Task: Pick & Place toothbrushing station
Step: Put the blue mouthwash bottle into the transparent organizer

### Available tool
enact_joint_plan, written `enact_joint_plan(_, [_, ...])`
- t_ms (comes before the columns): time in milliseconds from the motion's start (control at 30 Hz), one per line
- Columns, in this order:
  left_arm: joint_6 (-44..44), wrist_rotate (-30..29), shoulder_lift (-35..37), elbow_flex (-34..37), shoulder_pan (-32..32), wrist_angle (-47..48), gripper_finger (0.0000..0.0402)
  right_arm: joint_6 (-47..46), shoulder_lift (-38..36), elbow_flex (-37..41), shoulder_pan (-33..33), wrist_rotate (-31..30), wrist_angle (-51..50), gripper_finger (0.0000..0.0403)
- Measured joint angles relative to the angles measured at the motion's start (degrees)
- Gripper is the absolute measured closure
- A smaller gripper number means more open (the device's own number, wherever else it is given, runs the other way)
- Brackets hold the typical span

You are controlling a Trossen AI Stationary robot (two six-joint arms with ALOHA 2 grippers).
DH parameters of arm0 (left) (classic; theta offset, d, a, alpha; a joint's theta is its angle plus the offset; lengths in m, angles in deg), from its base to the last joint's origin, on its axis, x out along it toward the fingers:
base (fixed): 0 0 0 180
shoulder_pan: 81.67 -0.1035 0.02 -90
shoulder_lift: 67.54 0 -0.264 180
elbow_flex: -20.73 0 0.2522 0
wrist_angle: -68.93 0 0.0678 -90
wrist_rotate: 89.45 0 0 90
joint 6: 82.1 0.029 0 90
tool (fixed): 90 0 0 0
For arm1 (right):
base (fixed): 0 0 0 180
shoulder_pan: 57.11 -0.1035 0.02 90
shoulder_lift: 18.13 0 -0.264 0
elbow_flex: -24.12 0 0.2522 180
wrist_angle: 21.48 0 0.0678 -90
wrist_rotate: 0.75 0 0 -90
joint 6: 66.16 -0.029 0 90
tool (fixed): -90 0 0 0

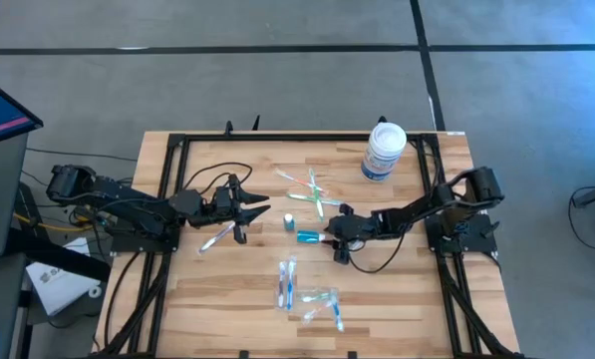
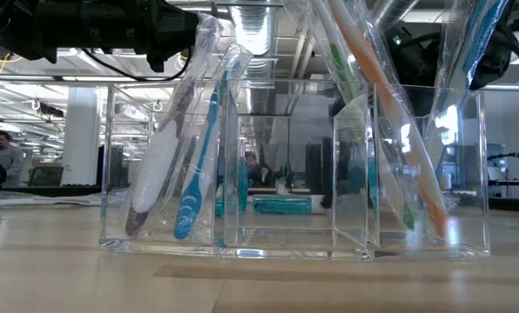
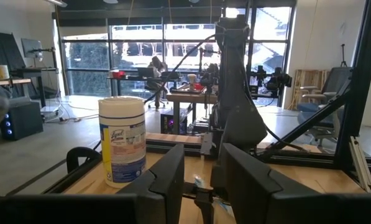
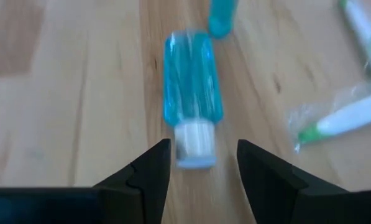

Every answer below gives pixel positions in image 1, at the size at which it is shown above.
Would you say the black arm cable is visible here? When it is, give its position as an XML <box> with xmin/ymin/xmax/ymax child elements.
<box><xmin>181</xmin><ymin>161</ymin><xmax>254</xmax><ymax>198</ymax></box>
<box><xmin>349</xmin><ymin>137</ymin><xmax>457</xmax><ymax>274</ymax></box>

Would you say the black slanted stand leg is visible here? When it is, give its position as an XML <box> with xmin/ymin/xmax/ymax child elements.
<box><xmin>7</xmin><ymin>226</ymin><xmax>113</xmax><ymax>283</ymax></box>

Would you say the white printed booklet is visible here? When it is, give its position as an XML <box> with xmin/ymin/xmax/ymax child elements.
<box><xmin>25</xmin><ymin>236</ymin><xmax>104</xmax><ymax>317</ymax></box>

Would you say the blue white toothbrush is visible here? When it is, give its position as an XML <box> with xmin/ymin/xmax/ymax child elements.
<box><xmin>329</xmin><ymin>288</ymin><xmax>346</xmax><ymax>334</ymax></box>
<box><xmin>285</xmin><ymin>255</ymin><xmax>297</xmax><ymax>310</ymax></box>

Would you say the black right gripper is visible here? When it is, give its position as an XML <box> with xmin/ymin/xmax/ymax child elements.
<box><xmin>320</xmin><ymin>202</ymin><xmax>378</xmax><ymax>265</ymax></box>

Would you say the yellow cable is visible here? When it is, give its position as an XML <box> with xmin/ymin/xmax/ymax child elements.
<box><xmin>12</xmin><ymin>211</ymin><xmax>102</xmax><ymax>234</ymax></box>

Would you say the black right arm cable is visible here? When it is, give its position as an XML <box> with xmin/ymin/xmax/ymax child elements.
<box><xmin>349</xmin><ymin>137</ymin><xmax>457</xmax><ymax>274</ymax></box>

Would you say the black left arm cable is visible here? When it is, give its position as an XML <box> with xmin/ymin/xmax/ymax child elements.
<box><xmin>181</xmin><ymin>161</ymin><xmax>254</xmax><ymax>198</ymax></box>

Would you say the black looped floor cable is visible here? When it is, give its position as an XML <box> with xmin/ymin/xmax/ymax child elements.
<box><xmin>568</xmin><ymin>184</ymin><xmax>595</xmax><ymax>254</ymax></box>

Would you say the black aluminium table frame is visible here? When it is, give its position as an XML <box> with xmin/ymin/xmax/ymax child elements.
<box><xmin>95</xmin><ymin>119</ymin><xmax>522</xmax><ymax>359</ymax></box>

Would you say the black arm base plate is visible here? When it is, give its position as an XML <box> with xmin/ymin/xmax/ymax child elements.
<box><xmin>108</xmin><ymin>211</ymin><xmax>182</xmax><ymax>254</ymax></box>
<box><xmin>425</xmin><ymin>212</ymin><xmax>498</xmax><ymax>254</ymax></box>

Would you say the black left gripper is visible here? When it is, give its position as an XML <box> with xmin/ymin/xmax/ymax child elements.
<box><xmin>210</xmin><ymin>173</ymin><xmax>273</xmax><ymax>246</ymax></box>

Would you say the white wipes canister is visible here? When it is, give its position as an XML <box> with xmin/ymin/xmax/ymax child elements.
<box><xmin>360</xmin><ymin>122</ymin><xmax>409</xmax><ymax>181</ymax></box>

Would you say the clear acrylic three-compartment organizer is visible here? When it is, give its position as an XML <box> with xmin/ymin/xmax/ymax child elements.
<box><xmin>274</xmin><ymin>282</ymin><xmax>346</xmax><ymax>328</ymax></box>

